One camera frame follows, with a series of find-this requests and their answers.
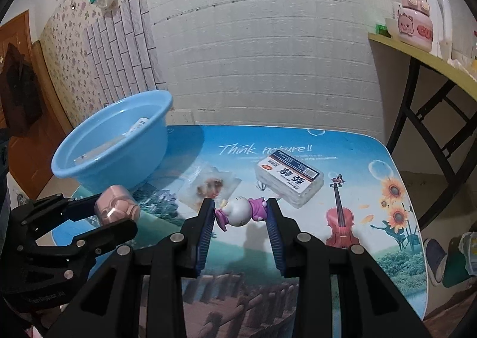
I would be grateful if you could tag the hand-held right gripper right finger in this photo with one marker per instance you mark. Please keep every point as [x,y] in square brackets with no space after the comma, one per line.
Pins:
[274,233]

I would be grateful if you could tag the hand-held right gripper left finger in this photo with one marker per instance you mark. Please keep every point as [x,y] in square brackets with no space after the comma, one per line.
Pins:
[207,233]

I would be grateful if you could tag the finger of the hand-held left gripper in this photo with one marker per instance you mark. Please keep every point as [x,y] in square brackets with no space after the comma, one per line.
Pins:
[104,237]
[56,209]

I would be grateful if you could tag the pink small case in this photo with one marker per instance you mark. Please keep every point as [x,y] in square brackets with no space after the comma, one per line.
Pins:
[115,204]

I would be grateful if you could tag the white purple cat figurine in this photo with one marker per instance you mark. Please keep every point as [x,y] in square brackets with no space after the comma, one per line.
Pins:
[238,211]

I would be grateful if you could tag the blue plastic basin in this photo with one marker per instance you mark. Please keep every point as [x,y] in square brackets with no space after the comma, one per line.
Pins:
[111,170]

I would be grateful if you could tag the long clear plastic packet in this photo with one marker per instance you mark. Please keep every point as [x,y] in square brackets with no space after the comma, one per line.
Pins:
[136,127]

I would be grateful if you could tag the clear small plastic bag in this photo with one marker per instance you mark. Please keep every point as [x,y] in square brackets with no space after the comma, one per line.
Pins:
[212,185]

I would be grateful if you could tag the white labelled plastic box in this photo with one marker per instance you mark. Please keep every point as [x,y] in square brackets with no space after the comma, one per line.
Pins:
[290,181]

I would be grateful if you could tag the brown wooden door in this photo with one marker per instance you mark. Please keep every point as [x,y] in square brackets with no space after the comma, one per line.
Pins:
[48,144]

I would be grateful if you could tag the dark hanging cloth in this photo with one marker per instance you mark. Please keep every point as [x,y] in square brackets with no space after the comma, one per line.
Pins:
[18,88]

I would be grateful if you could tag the blue slipper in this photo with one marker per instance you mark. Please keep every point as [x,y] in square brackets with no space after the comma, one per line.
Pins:
[434,259]

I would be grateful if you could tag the green trash bin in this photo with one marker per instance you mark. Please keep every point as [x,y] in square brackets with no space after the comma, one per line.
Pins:
[456,267]

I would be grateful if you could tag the yellow table with black legs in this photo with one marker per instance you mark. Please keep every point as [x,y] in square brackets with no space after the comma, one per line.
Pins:
[428,64]

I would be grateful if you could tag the green small box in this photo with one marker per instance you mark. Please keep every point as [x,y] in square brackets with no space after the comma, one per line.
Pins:
[382,30]

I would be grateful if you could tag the pink cartoon jar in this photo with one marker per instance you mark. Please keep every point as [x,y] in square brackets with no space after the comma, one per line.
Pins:
[413,30]

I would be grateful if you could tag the white electric kettle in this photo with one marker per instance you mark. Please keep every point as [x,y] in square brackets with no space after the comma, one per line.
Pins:
[443,25]

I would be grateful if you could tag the white wall socket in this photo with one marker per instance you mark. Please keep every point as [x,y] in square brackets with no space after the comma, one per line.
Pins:
[180,117]

